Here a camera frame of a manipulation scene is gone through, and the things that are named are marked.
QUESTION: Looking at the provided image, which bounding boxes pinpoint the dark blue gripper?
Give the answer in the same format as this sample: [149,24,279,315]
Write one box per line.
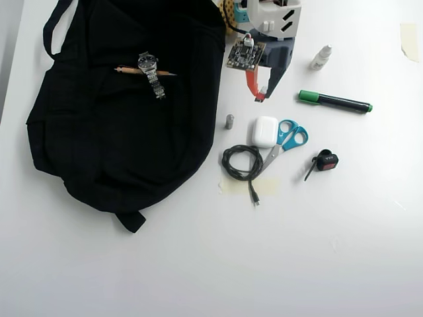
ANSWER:
[245,27,296,100]

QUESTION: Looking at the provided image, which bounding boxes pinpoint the usb stick with red tape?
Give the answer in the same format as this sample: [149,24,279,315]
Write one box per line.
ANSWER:
[253,86,268,104]

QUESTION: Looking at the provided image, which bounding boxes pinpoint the black fabric bag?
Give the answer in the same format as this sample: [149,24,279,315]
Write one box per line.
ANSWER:
[25,0,229,234]

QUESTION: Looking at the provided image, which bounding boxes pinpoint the white earbud charging case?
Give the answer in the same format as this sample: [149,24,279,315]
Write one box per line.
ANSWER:
[251,116,280,149]

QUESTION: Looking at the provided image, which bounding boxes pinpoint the small white dropper bottle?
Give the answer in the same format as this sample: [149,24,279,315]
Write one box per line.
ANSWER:
[310,44,333,71]

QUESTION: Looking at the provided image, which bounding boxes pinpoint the green and black marker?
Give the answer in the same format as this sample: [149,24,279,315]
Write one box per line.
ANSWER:
[298,89,374,114]

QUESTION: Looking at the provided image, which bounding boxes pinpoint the yellow perforated plastic part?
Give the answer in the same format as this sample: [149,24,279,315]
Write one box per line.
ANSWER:
[217,0,238,28]

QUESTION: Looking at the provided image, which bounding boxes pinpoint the black red clip device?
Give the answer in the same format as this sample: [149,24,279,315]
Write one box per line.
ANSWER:
[303,149,340,182]

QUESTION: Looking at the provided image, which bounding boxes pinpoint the wide beige masking tape strip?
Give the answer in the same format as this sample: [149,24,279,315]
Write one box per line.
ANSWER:
[219,176,280,196]

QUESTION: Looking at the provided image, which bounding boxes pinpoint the silver metal wristwatch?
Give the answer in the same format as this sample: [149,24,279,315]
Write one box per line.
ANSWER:
[137,52,167,100]

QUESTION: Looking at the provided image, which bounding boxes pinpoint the beige masking tape piece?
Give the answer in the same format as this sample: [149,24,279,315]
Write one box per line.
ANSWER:
[399,22,420,63]

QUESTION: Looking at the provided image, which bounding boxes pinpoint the bare camera circuit board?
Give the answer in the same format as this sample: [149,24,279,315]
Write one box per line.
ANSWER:
[225,34,268,71]

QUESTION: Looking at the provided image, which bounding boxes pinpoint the blue handled scissors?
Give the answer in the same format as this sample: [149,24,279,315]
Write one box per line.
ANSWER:
[259,119,309,173]

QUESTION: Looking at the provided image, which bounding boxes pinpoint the coiled black usb cable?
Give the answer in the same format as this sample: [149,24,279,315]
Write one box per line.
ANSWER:
[221,144,264,208]

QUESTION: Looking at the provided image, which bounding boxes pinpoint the wooden handled pen tool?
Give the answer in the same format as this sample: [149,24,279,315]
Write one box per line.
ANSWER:
[114,66,178,77]

